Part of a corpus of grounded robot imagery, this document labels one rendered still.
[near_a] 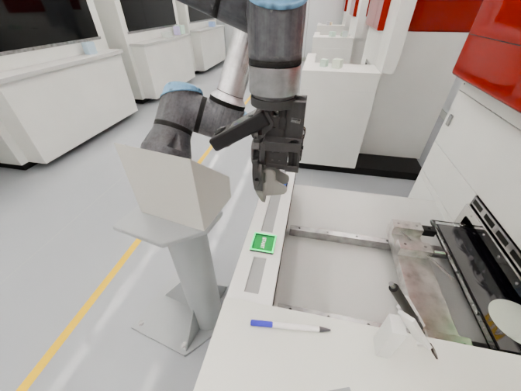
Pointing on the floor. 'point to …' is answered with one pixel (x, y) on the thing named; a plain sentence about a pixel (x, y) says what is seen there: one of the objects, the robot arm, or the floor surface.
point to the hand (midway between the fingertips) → (260, 195)
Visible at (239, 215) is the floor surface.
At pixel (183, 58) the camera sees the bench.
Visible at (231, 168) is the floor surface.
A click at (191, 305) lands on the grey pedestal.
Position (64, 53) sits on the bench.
